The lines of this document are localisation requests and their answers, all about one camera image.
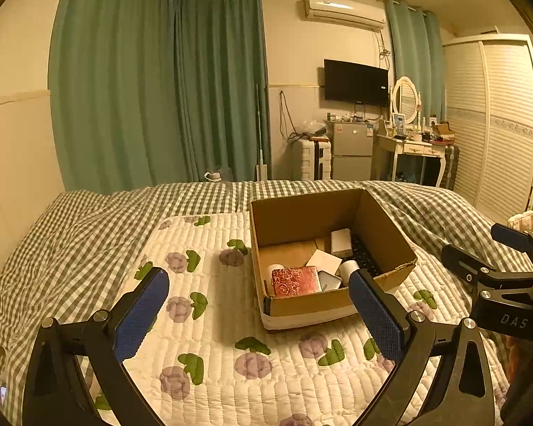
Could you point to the small white charger plug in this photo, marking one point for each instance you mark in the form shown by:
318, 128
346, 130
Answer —
341, 242

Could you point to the red patterned card case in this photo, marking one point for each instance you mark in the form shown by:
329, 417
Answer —
293, 282

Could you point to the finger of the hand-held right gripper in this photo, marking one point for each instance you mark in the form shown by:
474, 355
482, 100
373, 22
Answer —
468, 266
515, 237

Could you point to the small white object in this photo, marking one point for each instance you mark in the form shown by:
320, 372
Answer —
213, 176

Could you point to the brown cardboard tray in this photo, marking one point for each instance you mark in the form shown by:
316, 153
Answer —
443, 131

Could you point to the white louvred wardrobe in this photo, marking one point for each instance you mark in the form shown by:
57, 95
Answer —
497, 124

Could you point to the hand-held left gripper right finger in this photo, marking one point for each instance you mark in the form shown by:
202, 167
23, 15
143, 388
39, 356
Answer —
377, 315

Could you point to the white air conditioner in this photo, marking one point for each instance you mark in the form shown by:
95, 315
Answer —
342, 11

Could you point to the grey rounded case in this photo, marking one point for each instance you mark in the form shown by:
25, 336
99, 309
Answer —
329, 282

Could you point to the white mop pole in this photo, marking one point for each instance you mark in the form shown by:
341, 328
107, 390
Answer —
260, 133

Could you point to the cardboard box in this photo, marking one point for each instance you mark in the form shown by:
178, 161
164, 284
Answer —
320, 308

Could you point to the white floral quilt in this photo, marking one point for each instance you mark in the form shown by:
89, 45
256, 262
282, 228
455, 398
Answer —
257, 390

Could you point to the white paper roll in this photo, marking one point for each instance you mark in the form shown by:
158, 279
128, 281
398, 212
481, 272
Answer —
350, 273

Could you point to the black wall television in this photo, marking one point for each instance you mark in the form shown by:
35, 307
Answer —
355, 82

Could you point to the oval white-framed mirror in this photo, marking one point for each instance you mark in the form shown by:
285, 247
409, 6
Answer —
406, 100

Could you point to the person's right hand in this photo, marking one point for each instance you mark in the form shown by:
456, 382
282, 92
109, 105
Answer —
515, 350

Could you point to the clear plastic bag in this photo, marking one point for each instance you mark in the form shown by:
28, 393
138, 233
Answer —
313, 128

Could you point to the dark hard suitcase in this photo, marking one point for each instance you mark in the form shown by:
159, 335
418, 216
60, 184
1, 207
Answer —
451, 166

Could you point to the white ribbed suitcase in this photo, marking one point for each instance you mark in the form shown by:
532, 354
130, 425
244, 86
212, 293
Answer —
313, 159

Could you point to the silver small fridge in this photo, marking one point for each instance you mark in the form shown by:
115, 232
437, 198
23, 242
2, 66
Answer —
351, 151

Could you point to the narrow green curtain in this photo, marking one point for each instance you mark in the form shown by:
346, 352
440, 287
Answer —
415, 62

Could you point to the black remote control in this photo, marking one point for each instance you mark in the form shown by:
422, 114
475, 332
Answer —
366, 257

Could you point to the white square power adapter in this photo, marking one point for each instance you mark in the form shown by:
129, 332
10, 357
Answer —
323, 261

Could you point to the white dressing table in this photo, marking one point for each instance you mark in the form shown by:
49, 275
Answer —
408, 147

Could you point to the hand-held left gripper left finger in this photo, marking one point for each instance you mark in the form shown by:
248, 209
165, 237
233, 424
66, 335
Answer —
142, 315

